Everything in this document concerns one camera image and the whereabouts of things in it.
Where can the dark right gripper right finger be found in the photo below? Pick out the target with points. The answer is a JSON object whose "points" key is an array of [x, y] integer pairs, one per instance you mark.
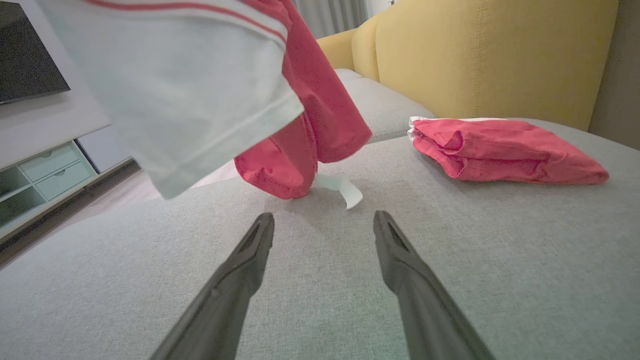
{"points": [[415, 295]]}

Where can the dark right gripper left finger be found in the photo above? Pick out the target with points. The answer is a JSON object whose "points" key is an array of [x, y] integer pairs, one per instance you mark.
{"points": [[235, 290]]}

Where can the red white Bulls jersey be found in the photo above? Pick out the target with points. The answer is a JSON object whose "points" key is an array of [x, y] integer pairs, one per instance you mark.
{"points": [[200, 100]]}

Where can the large grey chaise cushion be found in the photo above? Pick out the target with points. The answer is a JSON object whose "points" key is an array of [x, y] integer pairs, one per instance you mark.
{"points": [[525, 275]]}

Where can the red shorts with white trim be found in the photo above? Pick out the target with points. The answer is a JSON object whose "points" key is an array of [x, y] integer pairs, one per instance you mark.
{"points": [[500, 150]]}

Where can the long grey sofa seat cushion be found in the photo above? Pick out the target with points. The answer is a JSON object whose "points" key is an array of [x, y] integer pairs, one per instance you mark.
{"points": [[385, 107]]}

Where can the teal and grey TV cabinet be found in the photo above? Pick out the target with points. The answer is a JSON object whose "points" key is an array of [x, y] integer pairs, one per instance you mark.
{"points": [[55, 172]]}

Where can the narrow yellow sofa back cushion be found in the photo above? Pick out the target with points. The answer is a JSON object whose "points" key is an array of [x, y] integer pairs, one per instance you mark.
{"points": [[365, 50]]}

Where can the wide yellow sofa back cushion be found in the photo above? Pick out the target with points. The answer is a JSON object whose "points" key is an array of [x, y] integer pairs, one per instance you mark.
{"points": [[490, 55]]}

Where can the yellow sofa armrest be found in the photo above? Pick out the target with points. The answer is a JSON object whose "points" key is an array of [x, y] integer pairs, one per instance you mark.
{"points": [[337, 50]]}

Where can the grey curtain panel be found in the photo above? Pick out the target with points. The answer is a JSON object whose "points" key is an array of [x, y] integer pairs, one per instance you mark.
{"points": [[335, 15]]}

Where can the black flat television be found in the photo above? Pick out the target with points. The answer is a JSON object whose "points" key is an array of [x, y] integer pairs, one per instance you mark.
{"points": [[25, 55]]}

